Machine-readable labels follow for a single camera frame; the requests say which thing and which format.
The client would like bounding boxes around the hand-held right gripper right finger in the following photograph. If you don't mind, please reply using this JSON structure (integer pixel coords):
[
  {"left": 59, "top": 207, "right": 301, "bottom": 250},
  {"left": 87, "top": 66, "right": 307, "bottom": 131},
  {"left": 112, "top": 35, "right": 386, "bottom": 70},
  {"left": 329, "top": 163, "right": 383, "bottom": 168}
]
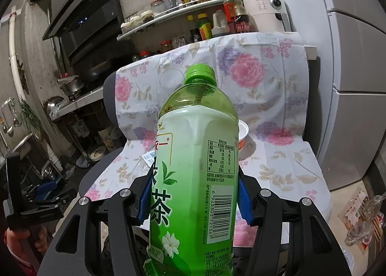
[{"left": 237, "top": 172, "right": 352, "bottom": 276}]

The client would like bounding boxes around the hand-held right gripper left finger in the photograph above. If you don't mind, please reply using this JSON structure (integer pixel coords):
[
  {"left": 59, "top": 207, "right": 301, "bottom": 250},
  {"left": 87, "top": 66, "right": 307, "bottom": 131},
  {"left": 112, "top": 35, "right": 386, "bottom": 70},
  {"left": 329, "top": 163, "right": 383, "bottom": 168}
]
[{"left": 53, "top": 170, "right": 154, "bottom": 276}]

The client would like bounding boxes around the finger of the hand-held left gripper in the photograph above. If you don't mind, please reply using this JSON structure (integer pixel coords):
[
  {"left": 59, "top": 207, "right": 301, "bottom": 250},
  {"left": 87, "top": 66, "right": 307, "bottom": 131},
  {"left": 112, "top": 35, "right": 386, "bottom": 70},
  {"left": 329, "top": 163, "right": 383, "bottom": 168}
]
[
  {"left": 35, "top": 182, "right": 65, "bottom": 196},
  {"left": 32, "top": 193, "right": 79, "bottom": 208}
]

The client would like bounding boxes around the orange and white paper bowl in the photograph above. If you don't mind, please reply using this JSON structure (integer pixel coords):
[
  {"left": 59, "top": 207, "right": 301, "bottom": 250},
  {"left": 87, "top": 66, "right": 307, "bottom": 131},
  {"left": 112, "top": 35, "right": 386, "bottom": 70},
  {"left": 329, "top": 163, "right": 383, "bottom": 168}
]
[{"left": 238, "top": 119, "right": 257, "bottom": 160}]

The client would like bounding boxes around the green tea plastic bottle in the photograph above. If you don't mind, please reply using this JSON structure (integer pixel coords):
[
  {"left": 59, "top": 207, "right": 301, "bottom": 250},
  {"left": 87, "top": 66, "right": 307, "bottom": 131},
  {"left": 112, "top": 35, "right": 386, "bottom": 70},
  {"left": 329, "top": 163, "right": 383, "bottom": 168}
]
[{"left": 144, "top": 64, "right": 240, "bottom": 276}]

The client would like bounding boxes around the person's left forearm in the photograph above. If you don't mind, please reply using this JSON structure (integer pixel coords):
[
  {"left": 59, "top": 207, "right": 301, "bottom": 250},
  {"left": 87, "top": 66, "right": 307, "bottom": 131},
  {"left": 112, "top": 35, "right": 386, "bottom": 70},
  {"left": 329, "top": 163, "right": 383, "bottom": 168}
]
[{"left": 0, "top": 246, "right": 41, "bottom": 276}]

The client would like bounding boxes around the person's left hand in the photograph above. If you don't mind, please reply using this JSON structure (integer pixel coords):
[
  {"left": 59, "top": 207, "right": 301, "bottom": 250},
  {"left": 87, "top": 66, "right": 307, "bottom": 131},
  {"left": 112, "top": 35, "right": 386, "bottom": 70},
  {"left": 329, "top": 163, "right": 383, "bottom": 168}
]
[{"left": 6, "top": 227, "right": 49, "bottom": 257}]

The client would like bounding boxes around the steel basin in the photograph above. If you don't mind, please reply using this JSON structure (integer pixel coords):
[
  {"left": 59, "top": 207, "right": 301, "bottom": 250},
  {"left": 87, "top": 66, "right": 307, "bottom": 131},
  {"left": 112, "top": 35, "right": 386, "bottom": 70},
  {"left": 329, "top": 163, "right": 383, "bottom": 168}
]
[{"left": 47, "top": 96, "right": 65, "bottom": 117}]

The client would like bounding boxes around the steel pot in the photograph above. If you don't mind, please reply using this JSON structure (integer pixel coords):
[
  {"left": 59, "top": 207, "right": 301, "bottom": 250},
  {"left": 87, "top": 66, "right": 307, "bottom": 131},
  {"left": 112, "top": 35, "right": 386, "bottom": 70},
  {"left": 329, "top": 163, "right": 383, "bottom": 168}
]
[{"left": 57, "top": 74, "right": 85, "bottom": 97}]

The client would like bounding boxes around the floral printed cloth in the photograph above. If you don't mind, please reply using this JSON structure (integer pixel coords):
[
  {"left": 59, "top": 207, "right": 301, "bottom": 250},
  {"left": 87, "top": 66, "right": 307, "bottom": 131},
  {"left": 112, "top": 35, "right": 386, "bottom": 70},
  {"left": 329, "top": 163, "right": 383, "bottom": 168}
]
[{"left": 83, "top": 33, "right": 332, "bottom": 248}]

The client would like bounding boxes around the clear plastic bag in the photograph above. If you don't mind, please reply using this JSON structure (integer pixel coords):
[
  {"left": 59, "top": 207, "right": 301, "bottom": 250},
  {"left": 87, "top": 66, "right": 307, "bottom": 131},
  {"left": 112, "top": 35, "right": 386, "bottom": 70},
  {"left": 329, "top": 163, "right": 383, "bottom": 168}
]
[{"left": 344, "top": 193, "right": 386, "bottom": 246}]

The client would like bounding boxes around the black wok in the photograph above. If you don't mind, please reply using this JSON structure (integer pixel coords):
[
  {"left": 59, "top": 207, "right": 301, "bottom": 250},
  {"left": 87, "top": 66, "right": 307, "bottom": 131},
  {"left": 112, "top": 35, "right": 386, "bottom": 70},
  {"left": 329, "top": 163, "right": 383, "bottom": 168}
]
[{"left": 80, "top": 60, "right": 113, "bottom": 83}]

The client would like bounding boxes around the white drain pipe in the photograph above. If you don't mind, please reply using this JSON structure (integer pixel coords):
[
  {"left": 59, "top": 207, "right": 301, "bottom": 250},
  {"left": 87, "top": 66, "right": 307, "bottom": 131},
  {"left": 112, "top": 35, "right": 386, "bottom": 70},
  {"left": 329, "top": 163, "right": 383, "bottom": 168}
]
[{"left": 8, "top": 12, "right": 64, "bottom": 174}]

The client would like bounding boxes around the dark bottle with yellow cap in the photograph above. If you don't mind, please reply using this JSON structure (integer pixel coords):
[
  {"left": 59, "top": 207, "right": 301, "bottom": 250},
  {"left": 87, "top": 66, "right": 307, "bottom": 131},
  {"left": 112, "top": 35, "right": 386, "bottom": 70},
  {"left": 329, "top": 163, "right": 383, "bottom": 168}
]
[{"left": 187, "top": 15, "right": 202, "bottom": 43}]

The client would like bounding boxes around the yellow cap bottle green label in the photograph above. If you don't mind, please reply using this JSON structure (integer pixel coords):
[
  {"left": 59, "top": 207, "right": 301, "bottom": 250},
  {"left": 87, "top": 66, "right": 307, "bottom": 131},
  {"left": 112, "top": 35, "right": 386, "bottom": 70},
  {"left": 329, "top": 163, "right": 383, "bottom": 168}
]
[{"left": 197, "top": 13, "right": 213, "bottom": 42}]

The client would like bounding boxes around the white plastic jug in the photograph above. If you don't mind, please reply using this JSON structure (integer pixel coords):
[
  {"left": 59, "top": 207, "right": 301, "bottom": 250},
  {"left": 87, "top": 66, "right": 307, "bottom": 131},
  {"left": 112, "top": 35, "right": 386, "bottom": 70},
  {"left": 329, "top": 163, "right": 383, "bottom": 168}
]
[{"left": 211, "top": 10, "right": 230, "bottom": 38}]

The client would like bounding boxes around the silver refrigerator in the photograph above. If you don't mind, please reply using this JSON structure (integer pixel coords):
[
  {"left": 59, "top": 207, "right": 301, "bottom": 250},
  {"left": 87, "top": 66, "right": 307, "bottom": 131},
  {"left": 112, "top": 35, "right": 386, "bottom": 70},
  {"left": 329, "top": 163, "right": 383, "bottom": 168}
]
[{"left": 264, "top": 0, "right": 386, "bottom": 192}]

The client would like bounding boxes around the large dark soy sauce bottle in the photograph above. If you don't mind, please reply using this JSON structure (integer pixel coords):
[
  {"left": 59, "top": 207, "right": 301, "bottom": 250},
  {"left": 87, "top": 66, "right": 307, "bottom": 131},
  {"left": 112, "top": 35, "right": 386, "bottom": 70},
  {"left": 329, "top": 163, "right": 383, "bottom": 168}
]
[{"left": 224, "top": 0, "right": 251, "bottom": 34}]

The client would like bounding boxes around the black range hood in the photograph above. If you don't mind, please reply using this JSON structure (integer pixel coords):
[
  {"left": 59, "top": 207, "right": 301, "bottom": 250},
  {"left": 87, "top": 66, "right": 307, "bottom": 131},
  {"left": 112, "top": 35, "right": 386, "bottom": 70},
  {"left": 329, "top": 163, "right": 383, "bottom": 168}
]
[{"left": 42, "top": 0, "right": 125, "bottom": 65}]

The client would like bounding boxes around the metal corner shelf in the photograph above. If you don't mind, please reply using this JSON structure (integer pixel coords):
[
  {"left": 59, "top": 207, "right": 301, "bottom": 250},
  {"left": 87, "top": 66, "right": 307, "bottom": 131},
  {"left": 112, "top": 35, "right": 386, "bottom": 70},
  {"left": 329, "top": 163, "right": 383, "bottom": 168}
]
[{"left": 117, "top": 0, "right": 251, "bottom": 42}]

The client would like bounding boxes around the empty glass jar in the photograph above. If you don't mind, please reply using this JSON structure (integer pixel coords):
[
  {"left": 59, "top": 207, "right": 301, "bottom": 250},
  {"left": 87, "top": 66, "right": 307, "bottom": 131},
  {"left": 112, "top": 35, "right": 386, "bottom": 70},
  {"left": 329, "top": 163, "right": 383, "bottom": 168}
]
[{"left": 150, "top": 0, "right": 166, "bottom": 14}]

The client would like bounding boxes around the white kitchen appliance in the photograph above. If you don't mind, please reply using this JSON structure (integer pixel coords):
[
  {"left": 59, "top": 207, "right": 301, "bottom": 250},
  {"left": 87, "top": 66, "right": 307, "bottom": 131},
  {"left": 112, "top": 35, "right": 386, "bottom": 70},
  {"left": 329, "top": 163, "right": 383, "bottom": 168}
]
[{"left": 243, "top": 0, "right": 291, "bottom": 33}]

